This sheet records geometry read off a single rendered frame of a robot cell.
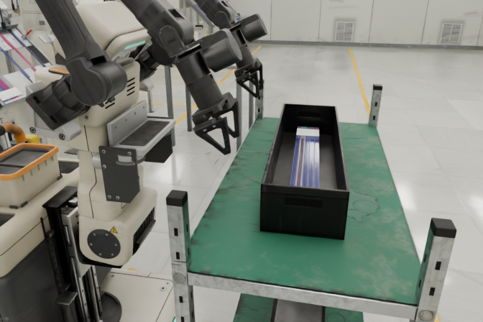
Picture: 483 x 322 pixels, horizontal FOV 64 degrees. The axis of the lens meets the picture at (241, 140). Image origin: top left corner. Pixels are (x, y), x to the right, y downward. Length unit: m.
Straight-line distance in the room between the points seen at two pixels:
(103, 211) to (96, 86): 0.45
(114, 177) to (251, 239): 0.43
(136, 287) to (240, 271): 1.05
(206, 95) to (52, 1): 0.35
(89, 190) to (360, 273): 0.75
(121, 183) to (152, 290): 0.74
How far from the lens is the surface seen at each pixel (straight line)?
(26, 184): 1.34
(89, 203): 1.18
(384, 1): 10.17
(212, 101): 0.78
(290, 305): 1.52
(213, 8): 1.18
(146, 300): 1.69
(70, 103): 0.91
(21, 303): 1.36
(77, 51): 0.86
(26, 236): 1.30
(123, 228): 1.18
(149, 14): 0.78
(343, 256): 0.79
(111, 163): 1.06
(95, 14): 1.02
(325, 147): 1.22
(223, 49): 0.75
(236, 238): 0.81
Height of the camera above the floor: 1.43
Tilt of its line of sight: 22 degrees down
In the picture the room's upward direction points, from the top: straight up
